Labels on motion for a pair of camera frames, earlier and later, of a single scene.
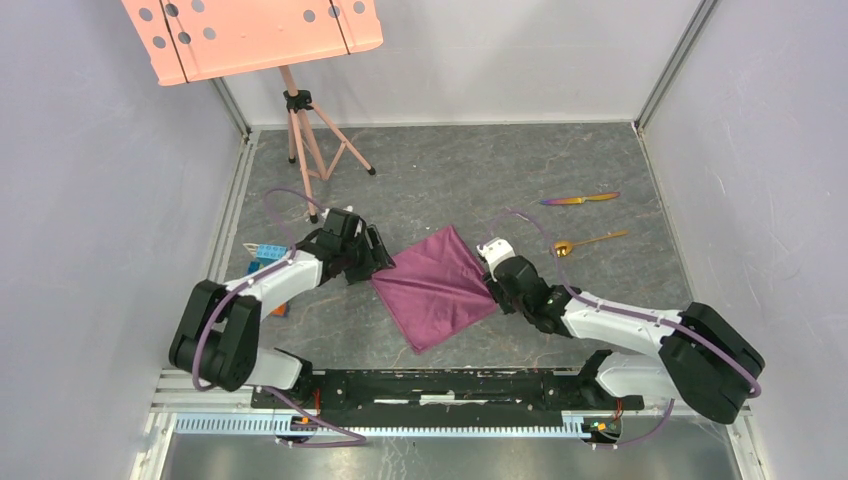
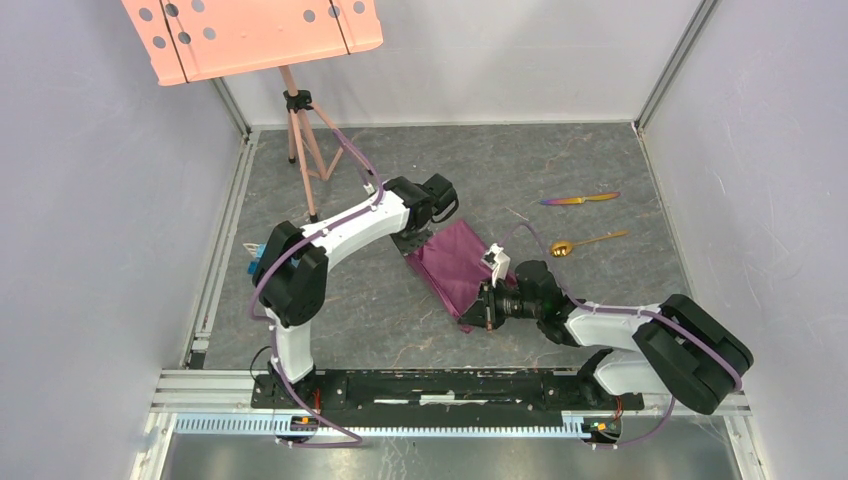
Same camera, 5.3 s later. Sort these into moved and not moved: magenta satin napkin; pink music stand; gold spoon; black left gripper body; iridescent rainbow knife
Moved: black left gripper body; magenta satin napkin
Not moved: pink music stand; gold spoon; iridescent rainbow knife
